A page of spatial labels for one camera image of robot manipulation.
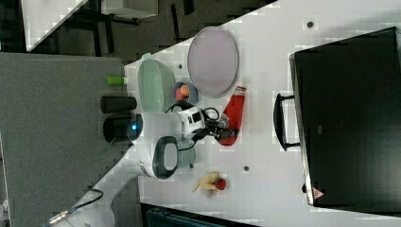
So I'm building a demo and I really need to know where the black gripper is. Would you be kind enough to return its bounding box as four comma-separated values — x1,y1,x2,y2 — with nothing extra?
204,120,239,141

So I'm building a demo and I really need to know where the red ketchup bottle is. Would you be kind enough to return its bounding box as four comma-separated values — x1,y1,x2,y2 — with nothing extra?
218,86,246,147

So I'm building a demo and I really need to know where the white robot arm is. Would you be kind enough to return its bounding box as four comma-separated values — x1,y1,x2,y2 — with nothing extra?
127,106,239,180

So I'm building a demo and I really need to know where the silver toaster oven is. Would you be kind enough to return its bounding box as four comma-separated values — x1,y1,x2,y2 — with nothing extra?
289,26,401,217

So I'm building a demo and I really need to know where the green measuring cup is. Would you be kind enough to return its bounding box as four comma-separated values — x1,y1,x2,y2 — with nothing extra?
178,141,196,168

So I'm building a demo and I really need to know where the small blue bowl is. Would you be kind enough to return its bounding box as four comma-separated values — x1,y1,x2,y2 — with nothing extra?
172,81,198,105

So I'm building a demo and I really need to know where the toy banana fruit pile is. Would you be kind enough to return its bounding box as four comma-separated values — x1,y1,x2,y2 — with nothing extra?
192,172,227,198

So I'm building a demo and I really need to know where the red toy fruit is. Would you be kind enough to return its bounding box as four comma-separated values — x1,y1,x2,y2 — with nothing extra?
175,90,184,101

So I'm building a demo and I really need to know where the orange toy fruit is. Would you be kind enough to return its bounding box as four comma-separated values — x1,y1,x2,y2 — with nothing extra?
180,85,189,96

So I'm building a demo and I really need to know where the lavender round plate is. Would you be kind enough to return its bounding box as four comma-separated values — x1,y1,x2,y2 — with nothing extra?
187,26,238,98

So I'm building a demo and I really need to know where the green oval colander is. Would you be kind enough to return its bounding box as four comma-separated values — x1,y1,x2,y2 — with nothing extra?
138,59,175,112

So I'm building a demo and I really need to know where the black cylindrical cup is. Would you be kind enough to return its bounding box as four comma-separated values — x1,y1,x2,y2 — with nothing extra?
99,96,137,114

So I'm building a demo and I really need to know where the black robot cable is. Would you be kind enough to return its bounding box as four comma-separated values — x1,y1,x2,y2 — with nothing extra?
164,101,221,152

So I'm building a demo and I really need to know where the green spatula handle tip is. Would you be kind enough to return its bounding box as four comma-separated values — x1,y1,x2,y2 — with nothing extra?
106,76,129,86

